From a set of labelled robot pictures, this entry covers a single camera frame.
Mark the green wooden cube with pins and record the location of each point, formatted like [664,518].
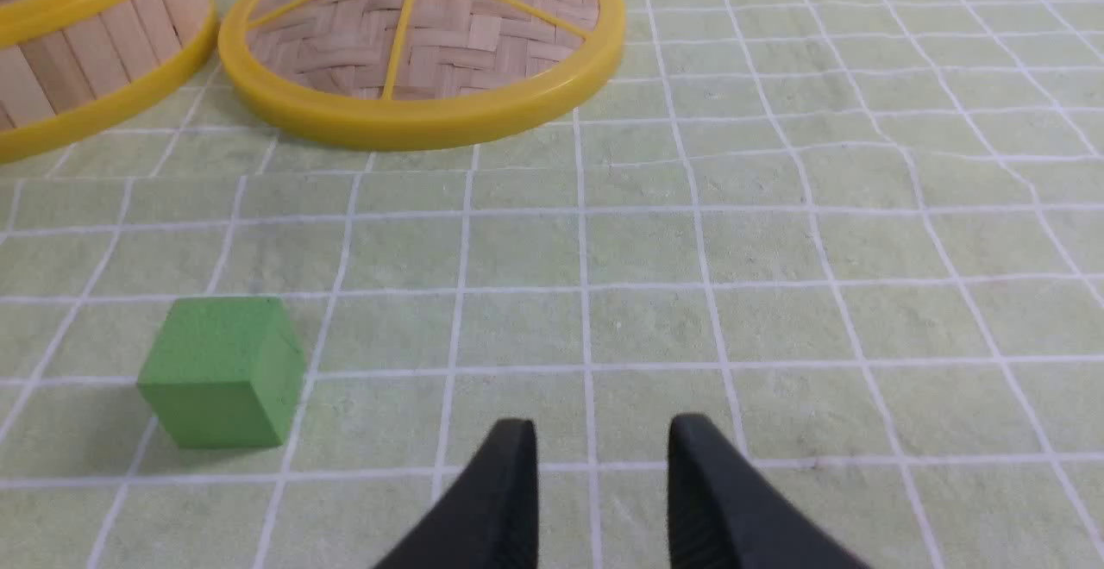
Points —
[225,373]

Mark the bamboo steamer lid yellow rim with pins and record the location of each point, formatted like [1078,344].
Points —
[394,75]

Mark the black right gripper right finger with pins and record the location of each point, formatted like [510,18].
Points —
[722,513]

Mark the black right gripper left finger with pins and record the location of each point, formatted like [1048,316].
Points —
[489,517]

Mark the green checkered tablecloth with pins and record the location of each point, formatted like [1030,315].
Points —
[863,236]

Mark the bamboo steamer basket yellow rim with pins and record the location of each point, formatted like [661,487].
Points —
[73,68]

